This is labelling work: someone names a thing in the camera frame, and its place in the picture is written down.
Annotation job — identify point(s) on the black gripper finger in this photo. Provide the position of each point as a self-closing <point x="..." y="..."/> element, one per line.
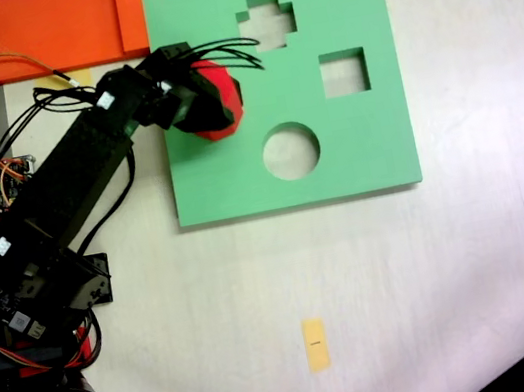
<point x="171" y="53"/>
<point x="211" y="111"/>

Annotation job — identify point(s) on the red octagonal pillar block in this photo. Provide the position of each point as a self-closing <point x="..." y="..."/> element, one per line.
<point x="229" y="87"/>

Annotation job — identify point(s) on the yellow tape marker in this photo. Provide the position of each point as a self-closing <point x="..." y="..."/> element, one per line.
<point x="317" y="349"/>

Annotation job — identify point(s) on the green shape sorting board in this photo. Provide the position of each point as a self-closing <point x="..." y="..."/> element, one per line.
<point x="360" y="148"/>

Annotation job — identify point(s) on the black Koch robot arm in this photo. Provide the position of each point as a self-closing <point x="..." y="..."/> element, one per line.
<point x="75" y="173"/>

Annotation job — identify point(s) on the yellow tape strip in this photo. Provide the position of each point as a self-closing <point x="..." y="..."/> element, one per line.
<point x="84" y="77"/>

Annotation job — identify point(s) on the red base clamp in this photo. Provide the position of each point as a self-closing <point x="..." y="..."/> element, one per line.
<point x="84" y="344"/>

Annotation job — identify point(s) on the orange flat block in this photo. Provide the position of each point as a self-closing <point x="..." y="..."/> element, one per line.
<point x="50" y="30"/>

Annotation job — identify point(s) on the circuit board with connectors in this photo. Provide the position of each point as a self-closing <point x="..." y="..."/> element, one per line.
<point x="14" y="171"/>

